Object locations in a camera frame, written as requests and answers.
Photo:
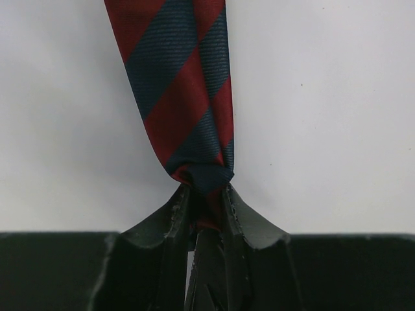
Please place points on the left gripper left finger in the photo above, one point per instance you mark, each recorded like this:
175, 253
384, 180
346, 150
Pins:
143, 268

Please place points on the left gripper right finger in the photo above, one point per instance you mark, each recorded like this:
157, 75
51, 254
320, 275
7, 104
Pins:
270, 269

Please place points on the red navy striped tie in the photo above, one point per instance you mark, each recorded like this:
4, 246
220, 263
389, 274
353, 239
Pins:
177, 60

